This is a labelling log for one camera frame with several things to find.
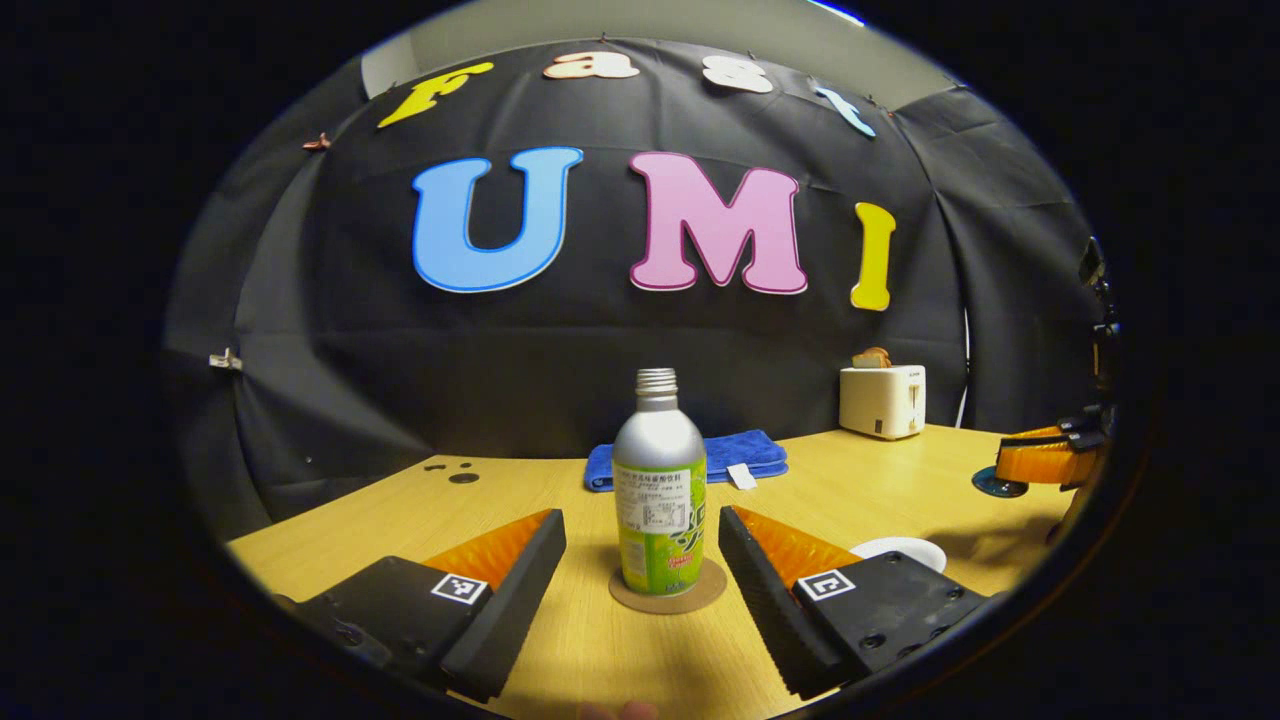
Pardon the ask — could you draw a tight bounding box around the white toaster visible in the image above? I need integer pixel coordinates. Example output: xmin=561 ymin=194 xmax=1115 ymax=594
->
xmin=838 ymin=364 xmax=927 ymax=442

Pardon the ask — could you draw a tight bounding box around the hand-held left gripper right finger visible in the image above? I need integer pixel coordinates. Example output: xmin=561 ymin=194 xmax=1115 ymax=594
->
xmin=717 ymin=505 xmax=993 ymax=702

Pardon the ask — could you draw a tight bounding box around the round brown coaster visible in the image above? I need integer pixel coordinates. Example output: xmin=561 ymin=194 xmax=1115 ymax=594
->
xmin=608 ymin=556 xmax=728 ymax=615

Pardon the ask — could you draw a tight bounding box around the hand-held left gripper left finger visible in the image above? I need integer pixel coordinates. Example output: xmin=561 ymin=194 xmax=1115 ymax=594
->
xmin=272 ymin=508 xmax=568 ymax=704

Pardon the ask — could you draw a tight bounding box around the silver green water bottle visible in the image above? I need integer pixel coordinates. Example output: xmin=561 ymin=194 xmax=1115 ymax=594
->
xmin=612 ymin=367 xmax=708 ymax=598

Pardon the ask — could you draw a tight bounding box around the black backdrop cloth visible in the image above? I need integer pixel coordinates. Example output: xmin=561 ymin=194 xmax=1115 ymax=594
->
xmin=163 ymin=38 xmax=1113 ymax=546

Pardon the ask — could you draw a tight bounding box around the dark teal teacup lid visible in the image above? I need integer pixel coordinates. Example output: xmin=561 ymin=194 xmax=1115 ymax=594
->
xmin=971 ymin=465 xmax=1030 ymax=499

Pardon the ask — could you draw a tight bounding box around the black articulated stand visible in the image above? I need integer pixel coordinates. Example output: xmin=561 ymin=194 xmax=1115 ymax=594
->
xmin=1077 ymin=237 xmax=1123 ymax=403

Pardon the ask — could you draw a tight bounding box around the blue folded towel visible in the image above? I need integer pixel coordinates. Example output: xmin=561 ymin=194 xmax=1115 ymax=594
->
xmin=584 ymin=429 xmax=789 ymax=493

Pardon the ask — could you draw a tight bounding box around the white cable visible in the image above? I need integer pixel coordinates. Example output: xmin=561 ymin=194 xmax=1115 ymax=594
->
xmin=955 ymin=303 xmax=975 ymax=430

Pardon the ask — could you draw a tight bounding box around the white teal teacup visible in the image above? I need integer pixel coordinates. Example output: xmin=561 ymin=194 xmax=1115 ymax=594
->
xmin=849 ymin=536 xmax=947 ymax=574

